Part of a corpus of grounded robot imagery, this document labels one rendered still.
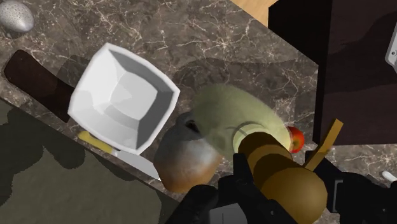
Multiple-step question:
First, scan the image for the white square bowl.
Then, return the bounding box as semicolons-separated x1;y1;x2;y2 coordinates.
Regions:
67;42;181;155

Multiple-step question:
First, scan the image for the silver dotted egg shape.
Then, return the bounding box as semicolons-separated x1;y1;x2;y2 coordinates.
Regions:
0;0;35;33

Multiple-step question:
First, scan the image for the yellow handled knife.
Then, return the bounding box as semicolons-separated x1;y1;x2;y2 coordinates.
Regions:
77;130;162;181

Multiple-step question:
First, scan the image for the ochre thin flat stick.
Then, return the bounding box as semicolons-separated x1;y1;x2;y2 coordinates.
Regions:
303;118;344;172

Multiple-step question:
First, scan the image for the grey and brown round vase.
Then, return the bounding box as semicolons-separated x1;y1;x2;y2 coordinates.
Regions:
153;111;223;193

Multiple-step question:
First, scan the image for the dark brown wooden board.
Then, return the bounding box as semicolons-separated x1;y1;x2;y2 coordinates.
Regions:
3;49;76;123

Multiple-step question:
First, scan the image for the red apple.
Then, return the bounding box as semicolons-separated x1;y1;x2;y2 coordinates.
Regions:
286;125;305;153

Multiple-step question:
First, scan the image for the small white rounded object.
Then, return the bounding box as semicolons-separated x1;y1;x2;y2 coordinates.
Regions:
380;170;397;183

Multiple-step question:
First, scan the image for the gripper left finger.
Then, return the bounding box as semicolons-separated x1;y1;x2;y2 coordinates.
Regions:
165;151;298;224

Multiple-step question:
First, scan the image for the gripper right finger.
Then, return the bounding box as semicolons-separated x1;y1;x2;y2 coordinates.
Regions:
305;150;397;224

